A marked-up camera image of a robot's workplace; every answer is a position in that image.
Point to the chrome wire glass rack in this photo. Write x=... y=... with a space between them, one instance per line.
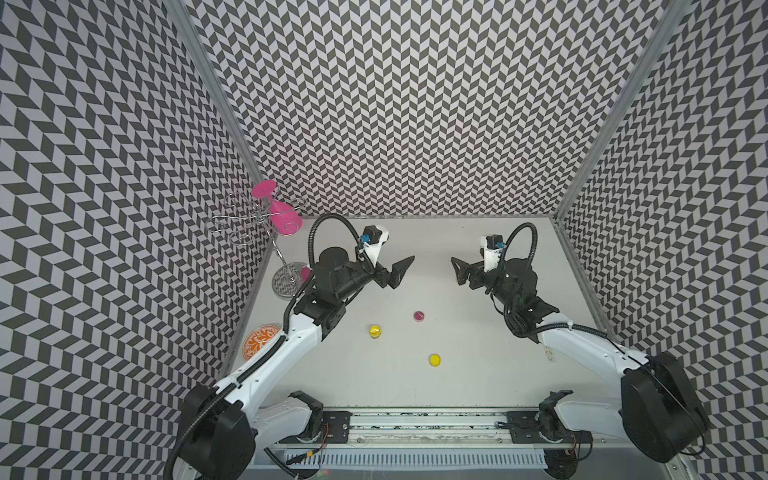
x=248 y=225

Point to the orange patterned plate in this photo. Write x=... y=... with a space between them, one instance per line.
x=258 y=338

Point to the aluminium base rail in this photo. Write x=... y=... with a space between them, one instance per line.
x=420 y=428

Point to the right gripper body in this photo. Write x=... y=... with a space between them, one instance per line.
x=489 y=280

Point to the pink plastic wine glass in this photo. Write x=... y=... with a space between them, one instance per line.
x=283 y=217

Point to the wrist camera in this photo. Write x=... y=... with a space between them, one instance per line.
x=369 y=242
x=491 y=247

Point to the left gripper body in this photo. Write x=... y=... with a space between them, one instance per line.
x=379 y=275

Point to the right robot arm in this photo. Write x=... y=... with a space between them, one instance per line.
x=651 y=402

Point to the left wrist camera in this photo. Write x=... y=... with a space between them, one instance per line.
x=369 y=242

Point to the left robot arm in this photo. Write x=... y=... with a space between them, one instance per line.
x=223 y=426

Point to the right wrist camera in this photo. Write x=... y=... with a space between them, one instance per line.
x=491 y=247

